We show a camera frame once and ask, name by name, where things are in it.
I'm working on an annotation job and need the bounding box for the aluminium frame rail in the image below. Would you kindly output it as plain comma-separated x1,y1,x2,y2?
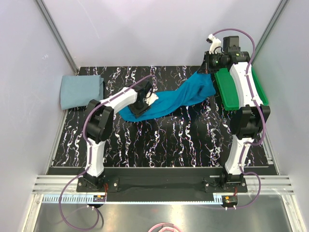
32,175,294,195

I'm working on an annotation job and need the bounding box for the left orange connector block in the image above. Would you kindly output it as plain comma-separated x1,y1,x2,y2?
93,195,106,202

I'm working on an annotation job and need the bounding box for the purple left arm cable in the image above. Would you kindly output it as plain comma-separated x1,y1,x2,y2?
59,74,156,230

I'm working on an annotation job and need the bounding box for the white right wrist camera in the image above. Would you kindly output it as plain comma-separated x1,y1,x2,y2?
206,34,222,54

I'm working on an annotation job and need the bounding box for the white slotted cable duct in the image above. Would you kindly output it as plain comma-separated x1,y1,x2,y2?
42,195,226,204

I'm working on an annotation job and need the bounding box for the orange connector block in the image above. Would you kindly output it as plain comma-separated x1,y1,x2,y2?
223,195,238,205
93,195,106,202

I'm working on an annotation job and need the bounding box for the bright blue t shirt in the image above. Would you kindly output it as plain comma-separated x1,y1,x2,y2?
119,72,216,122

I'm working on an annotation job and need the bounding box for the green plastic bin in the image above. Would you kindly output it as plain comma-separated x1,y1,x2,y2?
214,68,269,111

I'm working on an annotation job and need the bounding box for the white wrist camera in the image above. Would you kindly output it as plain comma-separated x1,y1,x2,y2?
206,34,222,54
145,93,159,105

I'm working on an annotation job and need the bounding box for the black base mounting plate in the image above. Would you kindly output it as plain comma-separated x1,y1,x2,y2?
76,176,248,193

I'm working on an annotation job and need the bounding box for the right orange connector block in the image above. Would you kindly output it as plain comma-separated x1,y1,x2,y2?
223,195,238,205

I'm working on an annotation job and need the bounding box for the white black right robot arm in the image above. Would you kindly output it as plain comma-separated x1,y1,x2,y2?
197,34,270,192

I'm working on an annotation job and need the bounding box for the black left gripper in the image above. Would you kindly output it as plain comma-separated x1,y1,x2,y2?
127,98,151,118

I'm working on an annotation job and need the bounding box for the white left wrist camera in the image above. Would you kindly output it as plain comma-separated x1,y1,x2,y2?
145,93,159,105

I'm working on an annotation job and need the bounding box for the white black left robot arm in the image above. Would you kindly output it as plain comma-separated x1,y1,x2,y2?
83,80,157,191

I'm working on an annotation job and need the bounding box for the folded light blue t shirt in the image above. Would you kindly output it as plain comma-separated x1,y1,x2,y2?
60,75,104,110

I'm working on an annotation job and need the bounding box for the pink cable coil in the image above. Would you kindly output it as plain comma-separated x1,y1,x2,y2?
147,223,182,232

